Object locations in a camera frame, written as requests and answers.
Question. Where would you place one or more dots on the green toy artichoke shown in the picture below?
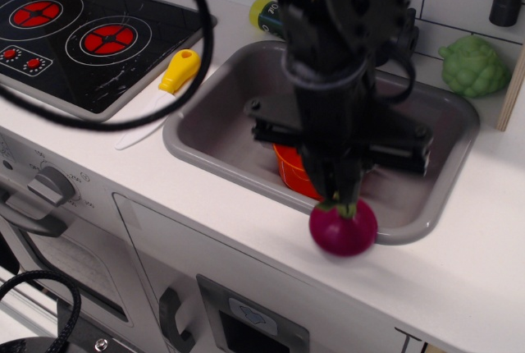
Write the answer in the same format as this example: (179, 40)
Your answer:
(472, 68)

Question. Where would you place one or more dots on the white toy oven door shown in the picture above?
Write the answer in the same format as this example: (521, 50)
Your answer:
(93, 251)

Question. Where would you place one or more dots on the wooden side panel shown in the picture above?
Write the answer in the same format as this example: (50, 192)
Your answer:
(511, 97)

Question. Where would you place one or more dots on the grey toy sink basin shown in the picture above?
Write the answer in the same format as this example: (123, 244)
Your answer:
(212, 132)

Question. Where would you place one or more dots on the white toy dishwasher door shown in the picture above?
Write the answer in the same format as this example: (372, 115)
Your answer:
(234, 302)

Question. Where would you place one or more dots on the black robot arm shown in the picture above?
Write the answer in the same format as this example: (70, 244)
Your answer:
(346, 73)

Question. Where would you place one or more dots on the orange toy pot grey handles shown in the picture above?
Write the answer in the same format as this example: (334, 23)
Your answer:
(292, 172)

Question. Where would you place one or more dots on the black cabinet door handle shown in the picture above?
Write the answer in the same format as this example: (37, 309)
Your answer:
(168, 306)

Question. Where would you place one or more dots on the black toy stovetop red burners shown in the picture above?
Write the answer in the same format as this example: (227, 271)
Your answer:
(89, 58)

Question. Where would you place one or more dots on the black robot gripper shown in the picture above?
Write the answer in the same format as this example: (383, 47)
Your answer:
(342, 119)

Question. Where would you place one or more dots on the yellow green toy bottle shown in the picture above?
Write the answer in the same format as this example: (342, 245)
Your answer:
(265, 16)

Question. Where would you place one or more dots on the purple toy beet green leaves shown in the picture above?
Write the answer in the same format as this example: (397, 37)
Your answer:
(343, 229)

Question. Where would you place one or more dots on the white toy knife yellow handle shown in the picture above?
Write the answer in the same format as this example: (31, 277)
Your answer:
(182, 68)

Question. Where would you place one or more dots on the grey oven knob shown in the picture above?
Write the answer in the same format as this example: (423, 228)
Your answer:
(52, 186)

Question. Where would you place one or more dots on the grey oven door handle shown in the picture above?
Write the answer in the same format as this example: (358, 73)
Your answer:
(45, 226)

